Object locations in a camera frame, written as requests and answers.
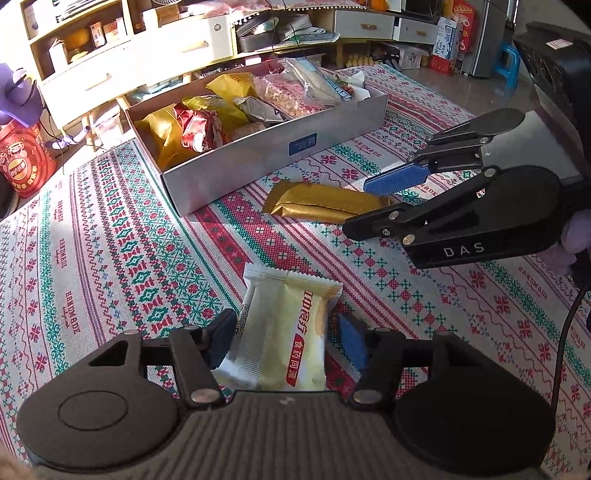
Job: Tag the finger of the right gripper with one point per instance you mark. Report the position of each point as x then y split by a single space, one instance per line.
456 149
395 219

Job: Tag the cream green snack packet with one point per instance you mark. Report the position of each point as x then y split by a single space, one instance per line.
279 342

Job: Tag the white tv cabinet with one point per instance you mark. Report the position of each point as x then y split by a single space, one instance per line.
84 54

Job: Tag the red orange snack packet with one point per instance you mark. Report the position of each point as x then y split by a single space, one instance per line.
201 130

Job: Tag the clear pink snack bag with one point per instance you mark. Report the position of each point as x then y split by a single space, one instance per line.
287 95

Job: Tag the small yellow chip bag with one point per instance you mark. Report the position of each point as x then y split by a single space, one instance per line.
232 118

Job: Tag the clear blue wafer packet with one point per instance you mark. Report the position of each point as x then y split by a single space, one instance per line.
317 86

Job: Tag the grey white snack packet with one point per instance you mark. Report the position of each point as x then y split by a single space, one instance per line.
257 110

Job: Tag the white blue-text snack bag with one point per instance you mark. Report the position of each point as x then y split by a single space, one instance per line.
356 86

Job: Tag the blue plastic stool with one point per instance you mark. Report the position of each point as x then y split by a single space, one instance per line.
508 65

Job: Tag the large yellow snack bag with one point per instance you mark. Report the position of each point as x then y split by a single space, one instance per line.
232 86

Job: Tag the orange cracker packet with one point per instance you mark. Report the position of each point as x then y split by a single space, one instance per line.
246 130

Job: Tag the red round tin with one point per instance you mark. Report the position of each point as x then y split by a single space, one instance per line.
25 161

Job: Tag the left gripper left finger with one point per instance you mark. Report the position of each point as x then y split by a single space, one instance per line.
195 353

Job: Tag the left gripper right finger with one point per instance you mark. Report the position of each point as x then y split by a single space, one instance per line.
378 355

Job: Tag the purple toy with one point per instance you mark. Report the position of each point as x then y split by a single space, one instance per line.
20 98

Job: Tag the gold snack bar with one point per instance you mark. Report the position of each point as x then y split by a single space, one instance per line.
320 203

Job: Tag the white cardboard box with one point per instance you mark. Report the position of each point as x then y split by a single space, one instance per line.
203 178

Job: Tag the patterned woven tablecloth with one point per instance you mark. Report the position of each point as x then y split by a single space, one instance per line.
99 251

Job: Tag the right hand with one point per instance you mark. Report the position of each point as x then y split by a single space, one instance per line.
575 239

